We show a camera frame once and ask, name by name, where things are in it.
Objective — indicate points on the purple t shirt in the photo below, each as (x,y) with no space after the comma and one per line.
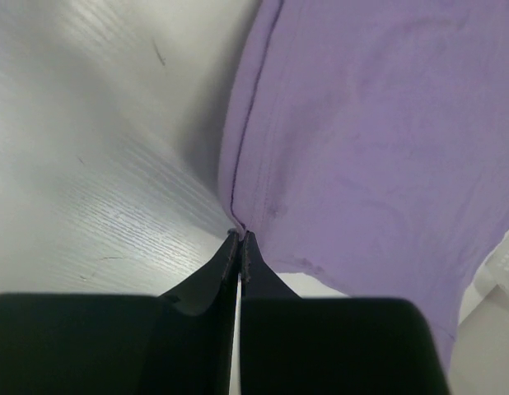
(366,145)

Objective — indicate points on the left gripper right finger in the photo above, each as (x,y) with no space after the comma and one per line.
(295,345)

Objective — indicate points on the white plastic basket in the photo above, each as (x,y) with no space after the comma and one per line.
(494,272)

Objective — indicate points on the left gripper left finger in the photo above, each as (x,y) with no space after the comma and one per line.
(179,342)

